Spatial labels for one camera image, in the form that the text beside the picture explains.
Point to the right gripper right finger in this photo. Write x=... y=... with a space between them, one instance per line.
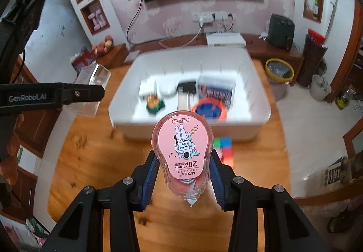
x=286 y=227

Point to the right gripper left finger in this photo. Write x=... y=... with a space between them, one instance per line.
x=81 y=226

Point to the clear small plastic box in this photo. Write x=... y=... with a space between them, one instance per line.
x=89 y=90

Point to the white square charger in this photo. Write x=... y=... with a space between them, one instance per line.
x=147 y=87

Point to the white round case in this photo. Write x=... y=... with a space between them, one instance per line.
x=167 y=89

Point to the pink correction tape dispenser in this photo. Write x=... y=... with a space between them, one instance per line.
x=182 y=142

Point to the beige rectangular block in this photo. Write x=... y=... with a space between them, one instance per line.
x=183 y=101

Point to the red gift box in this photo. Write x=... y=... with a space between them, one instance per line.
x=83 y=59

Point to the decorative peaches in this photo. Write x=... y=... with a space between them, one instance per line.
x=103 y=47

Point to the small wooden side cabinet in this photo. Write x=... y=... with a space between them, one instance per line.
x=114 y=58

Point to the pink items in niche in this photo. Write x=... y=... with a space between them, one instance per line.
x=98 y=20

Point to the multicolour puzzle cube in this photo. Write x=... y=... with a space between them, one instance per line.
x=223 y=147

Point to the orange blue tape measure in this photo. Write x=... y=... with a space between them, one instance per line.
x=211 y=109

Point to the cooking oil bottle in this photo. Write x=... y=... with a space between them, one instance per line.
x=345 y=96

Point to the black power adapter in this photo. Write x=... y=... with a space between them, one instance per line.
x=187 y=86

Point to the white bucket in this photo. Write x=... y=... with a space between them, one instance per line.
x=319 y=88

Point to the yellow rim trash bin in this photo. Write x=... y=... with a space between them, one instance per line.
x=280 y=74

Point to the white plastic storage bin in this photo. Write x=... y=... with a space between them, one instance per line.
x=161 y=82

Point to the clear box with cards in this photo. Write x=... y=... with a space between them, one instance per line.
x=217 y=91

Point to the white power strip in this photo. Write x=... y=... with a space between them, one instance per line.
x=209 y=17

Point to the white set-top box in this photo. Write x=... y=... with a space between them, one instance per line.
x=225 y=40

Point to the dark wicker basket red lid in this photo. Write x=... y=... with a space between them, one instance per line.
x=313 y=52

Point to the dark green air fryer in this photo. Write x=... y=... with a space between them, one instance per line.
x=281 y=32

